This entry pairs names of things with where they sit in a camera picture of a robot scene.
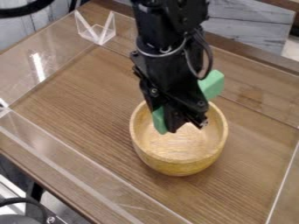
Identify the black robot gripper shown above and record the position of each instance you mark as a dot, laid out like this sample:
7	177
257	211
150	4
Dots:
169	77

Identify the green rectangular block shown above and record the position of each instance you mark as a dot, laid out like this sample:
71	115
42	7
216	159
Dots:
212	86

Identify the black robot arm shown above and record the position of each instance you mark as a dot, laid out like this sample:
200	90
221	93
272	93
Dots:
168	21

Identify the brown wooden bowl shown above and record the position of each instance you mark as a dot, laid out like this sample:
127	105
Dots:
182	153

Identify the clear acrylic corner bracket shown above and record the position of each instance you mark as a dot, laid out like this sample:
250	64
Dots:
99	34

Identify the black table leg frame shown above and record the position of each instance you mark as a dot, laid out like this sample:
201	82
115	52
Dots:
37	210

